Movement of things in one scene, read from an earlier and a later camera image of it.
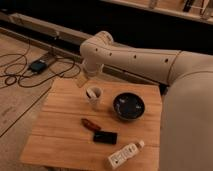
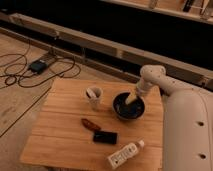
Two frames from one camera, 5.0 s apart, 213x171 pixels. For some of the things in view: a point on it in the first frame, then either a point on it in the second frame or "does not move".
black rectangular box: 105,137 does not move
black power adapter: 38,66 does not move
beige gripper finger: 80,80 to 131,97
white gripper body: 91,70 to 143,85
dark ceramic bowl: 128,106 does not move
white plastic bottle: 119,157 does not move
